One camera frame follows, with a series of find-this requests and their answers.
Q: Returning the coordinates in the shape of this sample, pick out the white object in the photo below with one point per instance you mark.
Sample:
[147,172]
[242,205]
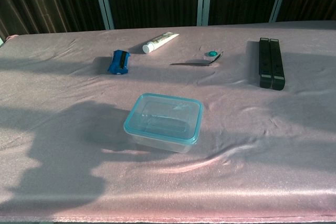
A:
[136,125]

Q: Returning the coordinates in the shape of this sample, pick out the clear plastic container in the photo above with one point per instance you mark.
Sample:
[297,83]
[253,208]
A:
[168,145]

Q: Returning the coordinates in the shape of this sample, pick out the metal spoon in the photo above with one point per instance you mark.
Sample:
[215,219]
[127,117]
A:
[194,63]

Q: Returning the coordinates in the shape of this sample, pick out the white toothpaste tube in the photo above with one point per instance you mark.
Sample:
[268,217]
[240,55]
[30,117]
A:
[160,41]

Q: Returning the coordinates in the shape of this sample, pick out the teal bottle cap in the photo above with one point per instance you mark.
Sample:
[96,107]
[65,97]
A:
[211,53]

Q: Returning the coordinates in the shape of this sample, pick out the blue and black package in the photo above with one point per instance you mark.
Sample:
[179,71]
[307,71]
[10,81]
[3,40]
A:
[115,64]

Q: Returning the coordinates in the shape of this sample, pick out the black folding stand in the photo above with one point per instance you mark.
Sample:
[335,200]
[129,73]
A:
[271,64]

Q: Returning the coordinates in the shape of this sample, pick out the pink tablecloth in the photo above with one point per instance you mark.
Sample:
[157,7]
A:
[78,182]

